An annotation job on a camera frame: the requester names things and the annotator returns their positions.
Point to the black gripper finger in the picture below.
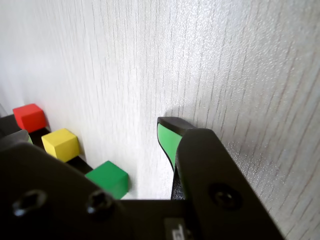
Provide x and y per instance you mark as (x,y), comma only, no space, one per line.
(50,200)
(212,170)

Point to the yellow wooden cube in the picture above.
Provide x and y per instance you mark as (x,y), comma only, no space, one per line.
(60,143)

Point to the green wooden cube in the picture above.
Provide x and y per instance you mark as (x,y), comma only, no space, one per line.
(107,178)

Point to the red wooden cube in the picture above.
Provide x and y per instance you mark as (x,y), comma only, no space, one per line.
(28,116)

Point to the black open box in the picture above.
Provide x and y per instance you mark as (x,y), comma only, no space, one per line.
(80,165)

